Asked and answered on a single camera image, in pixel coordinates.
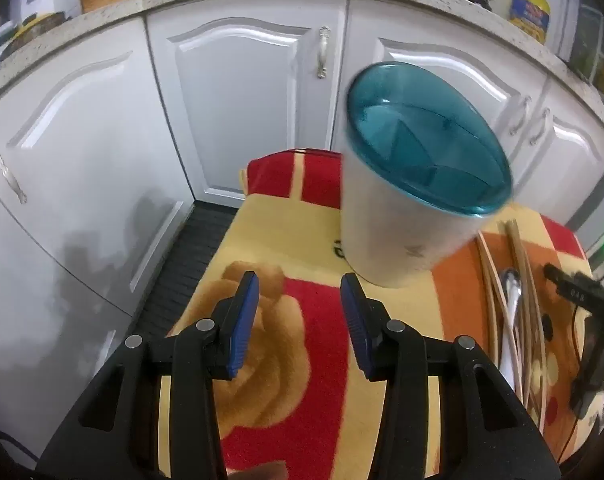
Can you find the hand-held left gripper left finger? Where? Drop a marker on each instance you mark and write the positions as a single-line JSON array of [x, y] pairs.
[[244, 320]]

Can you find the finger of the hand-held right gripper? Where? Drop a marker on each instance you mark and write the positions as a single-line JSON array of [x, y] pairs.
[[571, 287]]

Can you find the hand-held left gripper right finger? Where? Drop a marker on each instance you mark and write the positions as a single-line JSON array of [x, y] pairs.
[[354, 320]]

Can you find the brown wooden chopstick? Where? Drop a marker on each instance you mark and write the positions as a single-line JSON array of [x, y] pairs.
[[524, 265], [531, 320]]

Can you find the white utensil holder teal rim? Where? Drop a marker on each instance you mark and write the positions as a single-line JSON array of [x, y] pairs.
[[396, 220]]

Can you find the steel spoon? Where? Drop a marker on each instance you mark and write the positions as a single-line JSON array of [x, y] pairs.
[[511, 285]]

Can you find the black ribbed mat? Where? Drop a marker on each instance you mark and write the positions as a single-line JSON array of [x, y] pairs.
[[192, 260]]

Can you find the red yellow printed blanket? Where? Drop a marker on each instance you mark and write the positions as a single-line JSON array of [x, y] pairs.
[[302, 240]]

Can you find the white cabinet door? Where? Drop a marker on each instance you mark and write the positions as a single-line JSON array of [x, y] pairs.
[[232, 110], [72, 170], [431, 40], [576, 170]]

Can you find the white glass door cabinet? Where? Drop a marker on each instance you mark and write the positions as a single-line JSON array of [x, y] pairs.
[[594, 45]]

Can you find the yellow cooking oil bottle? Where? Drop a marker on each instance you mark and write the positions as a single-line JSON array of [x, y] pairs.
[[530, 7]]

